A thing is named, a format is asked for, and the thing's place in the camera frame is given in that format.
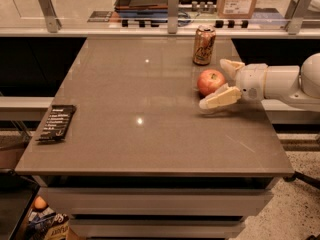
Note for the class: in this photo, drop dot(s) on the upper white drawer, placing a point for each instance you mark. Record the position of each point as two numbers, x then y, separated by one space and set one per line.
167 202

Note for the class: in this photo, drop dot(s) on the red apple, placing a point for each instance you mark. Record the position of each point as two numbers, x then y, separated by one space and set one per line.
209 81

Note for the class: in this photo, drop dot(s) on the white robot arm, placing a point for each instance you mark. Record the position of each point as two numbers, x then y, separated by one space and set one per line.
298 87

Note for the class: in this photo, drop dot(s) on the white drawer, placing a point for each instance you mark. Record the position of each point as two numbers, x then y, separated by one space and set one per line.
167 202
156 229

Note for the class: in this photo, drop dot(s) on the glass barrier panel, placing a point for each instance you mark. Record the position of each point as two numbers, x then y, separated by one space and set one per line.
80 17

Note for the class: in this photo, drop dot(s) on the orange fruit in bin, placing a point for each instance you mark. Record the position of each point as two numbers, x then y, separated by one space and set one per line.
40 204

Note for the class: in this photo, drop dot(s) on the black rxbar chocolate bar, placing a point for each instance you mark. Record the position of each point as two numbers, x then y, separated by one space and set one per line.
57 123

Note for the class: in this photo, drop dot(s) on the gold soda can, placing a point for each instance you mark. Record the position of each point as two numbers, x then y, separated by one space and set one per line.
203 44

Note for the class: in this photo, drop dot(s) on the left metal glass bracket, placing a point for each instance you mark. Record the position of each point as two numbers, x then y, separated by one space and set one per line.
53 24

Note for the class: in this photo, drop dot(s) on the middle metal glass bracket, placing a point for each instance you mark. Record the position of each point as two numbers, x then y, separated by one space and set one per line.
172 25

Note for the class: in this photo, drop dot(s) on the lower white drawer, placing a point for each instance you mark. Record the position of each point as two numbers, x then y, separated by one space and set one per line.
156 229

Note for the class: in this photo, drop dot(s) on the stacked trays behind glass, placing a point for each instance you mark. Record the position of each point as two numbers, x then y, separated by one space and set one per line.
142 8

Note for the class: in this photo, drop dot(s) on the right metal glass bracket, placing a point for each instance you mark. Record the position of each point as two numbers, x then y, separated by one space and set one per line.
295 15

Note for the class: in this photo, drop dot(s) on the snack bags in bin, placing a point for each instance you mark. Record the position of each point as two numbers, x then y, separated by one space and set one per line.
47 225

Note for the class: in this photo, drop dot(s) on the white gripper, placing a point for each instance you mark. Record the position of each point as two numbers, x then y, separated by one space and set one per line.
255 81

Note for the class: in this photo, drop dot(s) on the cardboard box with label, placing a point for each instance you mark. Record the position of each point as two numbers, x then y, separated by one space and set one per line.
235 9

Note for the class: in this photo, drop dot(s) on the metal glass bracket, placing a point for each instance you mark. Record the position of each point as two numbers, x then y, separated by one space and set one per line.
172 25
295 15
53 24

